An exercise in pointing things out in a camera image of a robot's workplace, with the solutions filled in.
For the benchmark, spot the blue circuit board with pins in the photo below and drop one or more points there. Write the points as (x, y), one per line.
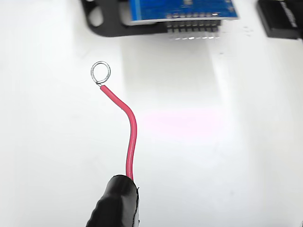
(161, 9)

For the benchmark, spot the black board holder bracket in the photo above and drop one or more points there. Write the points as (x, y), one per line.
(111, 23)

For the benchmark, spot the black box with white print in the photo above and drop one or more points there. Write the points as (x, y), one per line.
(277, 21)

